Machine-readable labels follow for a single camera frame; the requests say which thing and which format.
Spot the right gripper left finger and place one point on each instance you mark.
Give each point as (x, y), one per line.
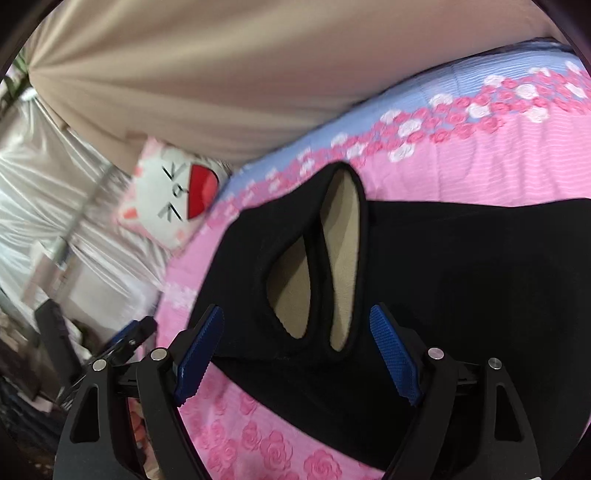
(97, 441)

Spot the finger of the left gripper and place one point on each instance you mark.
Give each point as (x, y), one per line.
(122, 333)

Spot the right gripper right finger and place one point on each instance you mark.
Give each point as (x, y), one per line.
(471, 423)

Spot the black pants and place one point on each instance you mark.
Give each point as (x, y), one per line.
(475, 281)

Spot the white cat face pillow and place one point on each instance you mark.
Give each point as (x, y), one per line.
(170, 192)

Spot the beige curtain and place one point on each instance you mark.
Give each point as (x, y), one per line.
(233, 80)

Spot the pink floral bed sheet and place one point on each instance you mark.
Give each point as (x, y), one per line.
(506, 129)

